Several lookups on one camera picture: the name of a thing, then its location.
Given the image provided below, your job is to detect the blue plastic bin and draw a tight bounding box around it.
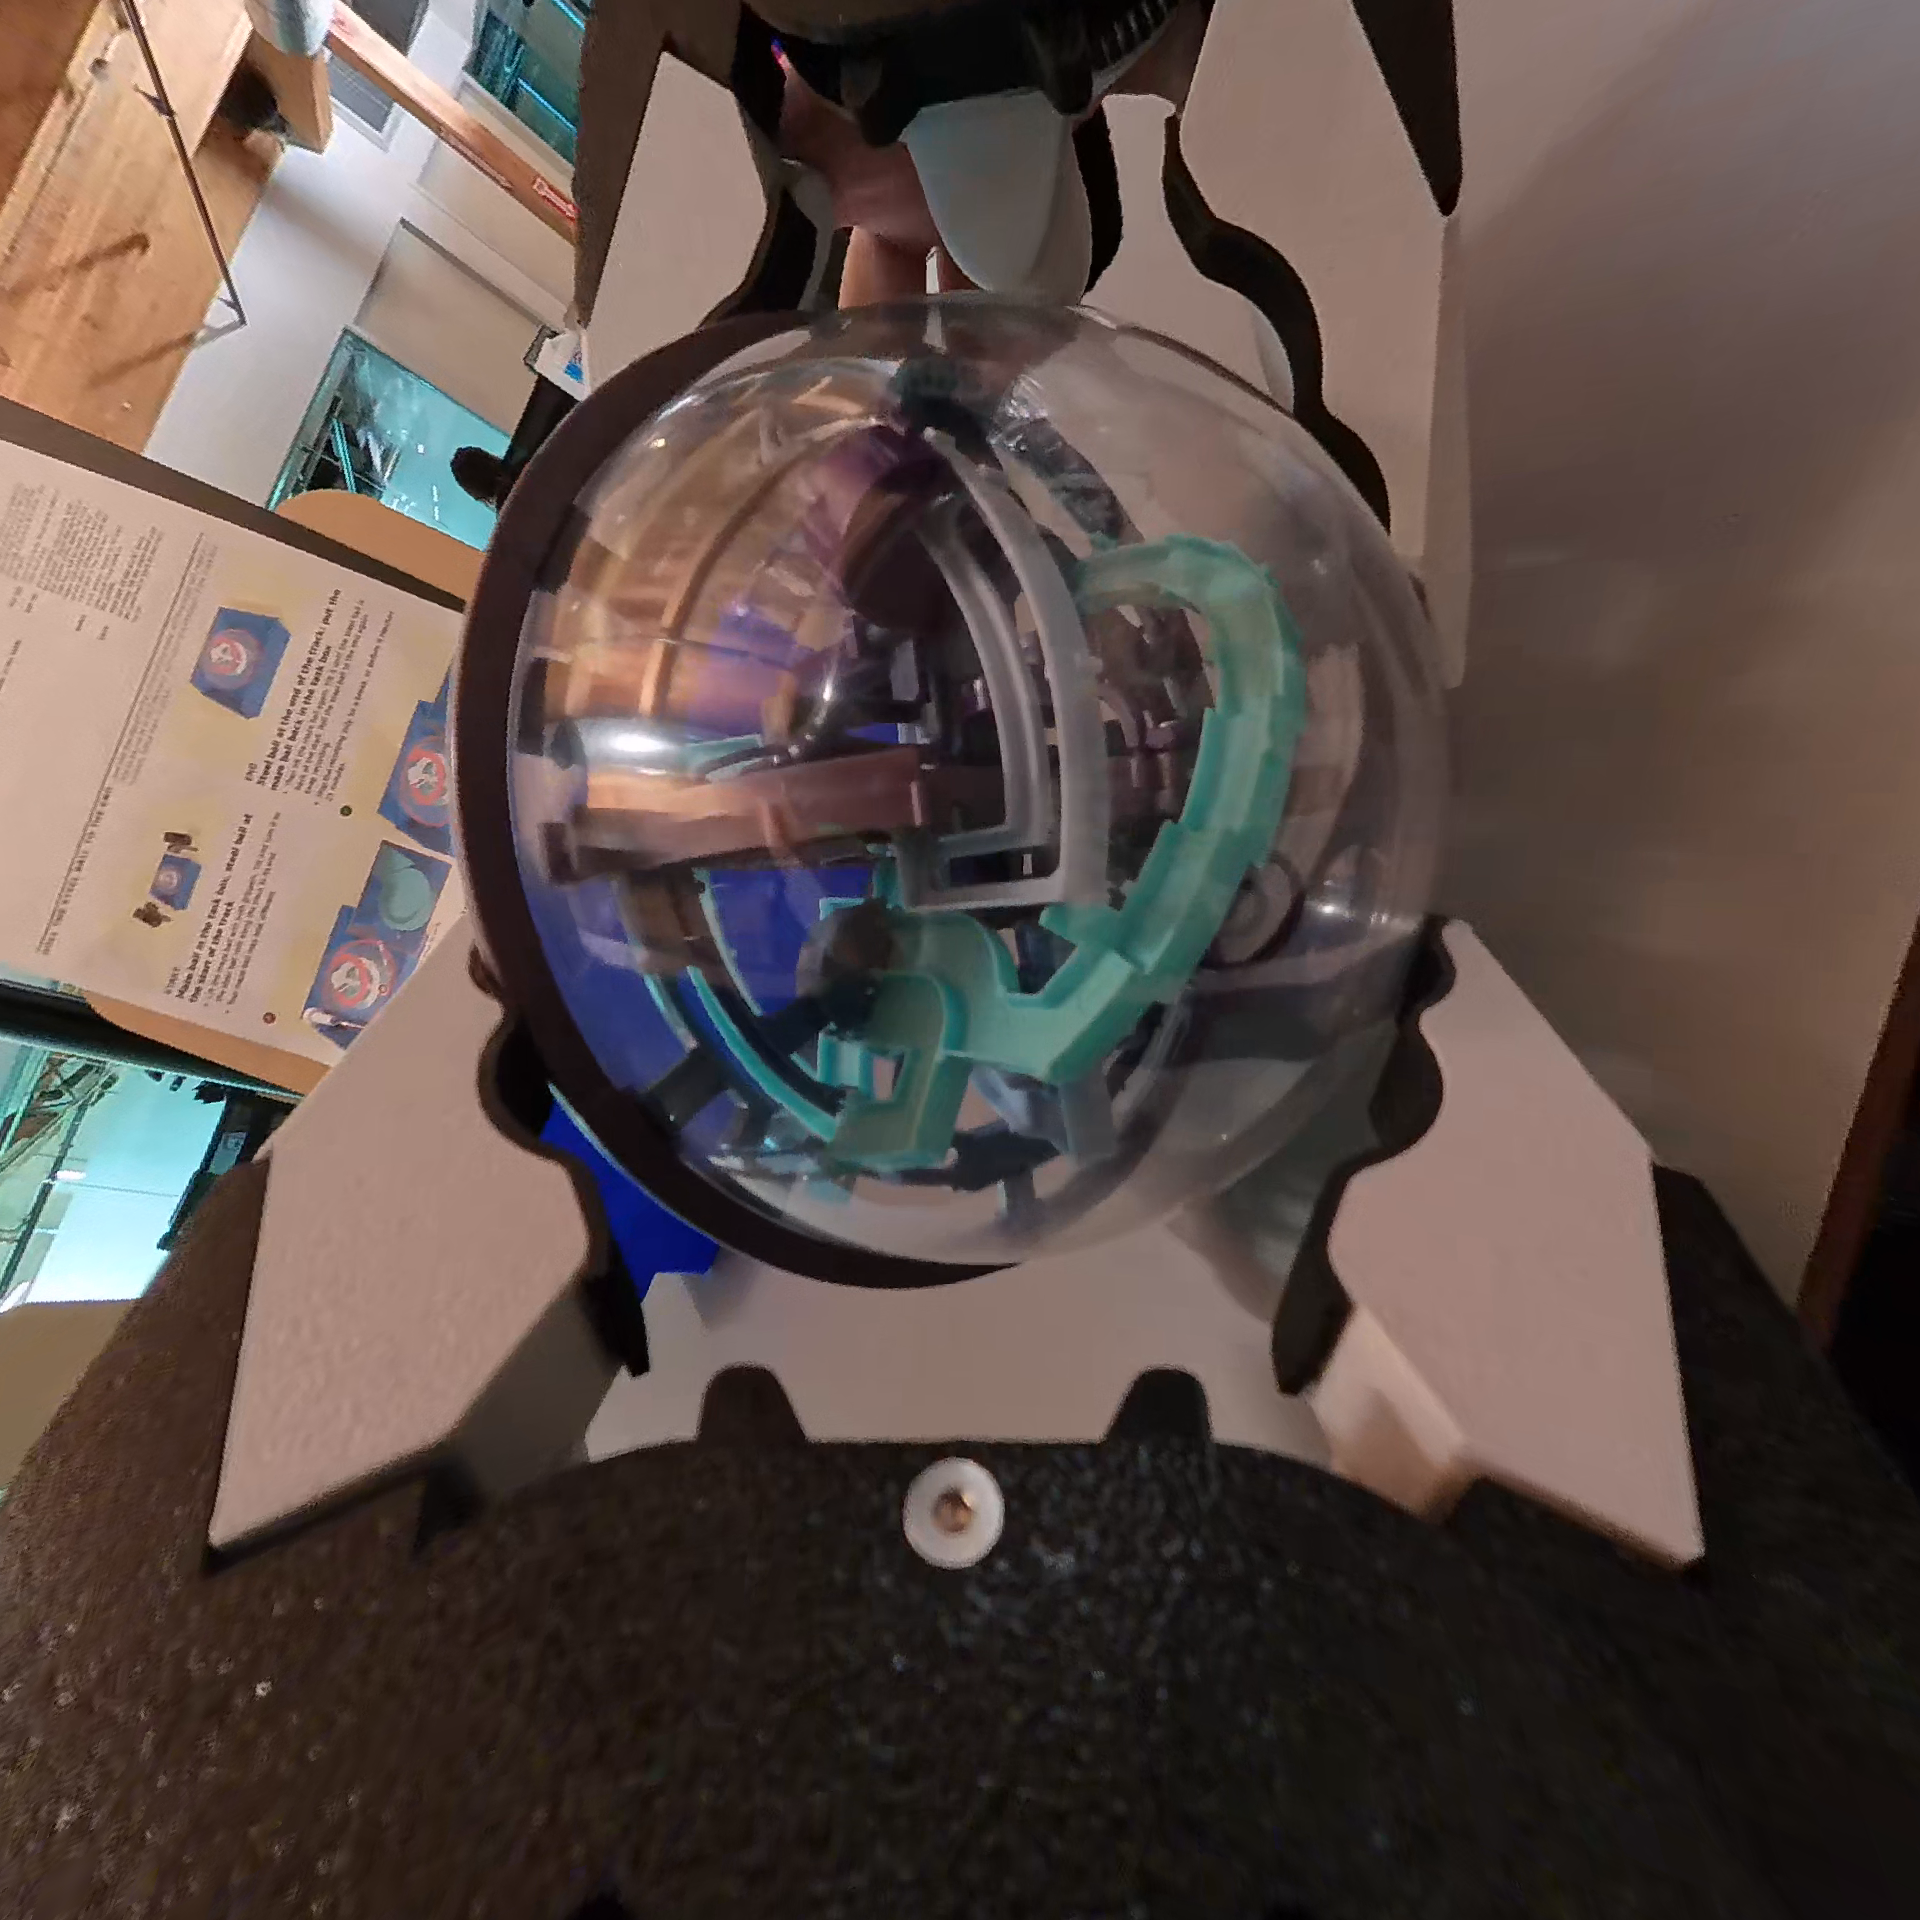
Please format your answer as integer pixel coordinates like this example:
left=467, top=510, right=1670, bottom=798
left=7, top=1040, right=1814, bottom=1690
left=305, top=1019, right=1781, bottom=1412
left=537, top=1087, right=725, bottom=1311

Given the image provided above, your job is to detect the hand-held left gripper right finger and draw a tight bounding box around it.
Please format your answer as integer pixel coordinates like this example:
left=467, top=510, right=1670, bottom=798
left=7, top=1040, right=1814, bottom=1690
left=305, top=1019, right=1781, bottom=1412
left=1269, top=916, right=1712, bottom=1569

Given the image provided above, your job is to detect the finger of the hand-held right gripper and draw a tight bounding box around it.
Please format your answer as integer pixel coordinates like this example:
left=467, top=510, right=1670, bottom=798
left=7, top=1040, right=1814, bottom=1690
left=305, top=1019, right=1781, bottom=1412
left=565, top=0, right=840, bottom=410
left=1077, top=4, right=1482, bottom=670

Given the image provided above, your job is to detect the person's right hand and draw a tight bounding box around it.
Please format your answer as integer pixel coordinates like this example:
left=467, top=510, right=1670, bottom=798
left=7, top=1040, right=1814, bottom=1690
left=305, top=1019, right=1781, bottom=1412
left=788, top=79, right=980, bottom=313

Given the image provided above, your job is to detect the clear plastic maze ball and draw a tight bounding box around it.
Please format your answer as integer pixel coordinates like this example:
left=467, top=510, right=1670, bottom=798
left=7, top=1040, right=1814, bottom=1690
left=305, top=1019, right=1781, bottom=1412
left=450, top=291, right=1454, bottom=1292

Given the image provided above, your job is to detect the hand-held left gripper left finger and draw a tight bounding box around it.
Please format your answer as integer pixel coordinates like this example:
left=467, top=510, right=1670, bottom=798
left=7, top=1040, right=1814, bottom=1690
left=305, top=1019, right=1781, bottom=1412
left=206, top=918, right=652, bottom=1563

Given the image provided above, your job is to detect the printed instruction sheet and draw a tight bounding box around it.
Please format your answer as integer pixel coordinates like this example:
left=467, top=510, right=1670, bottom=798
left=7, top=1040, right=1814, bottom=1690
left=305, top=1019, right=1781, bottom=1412
left=0, top=435, right=464, bottom=1054

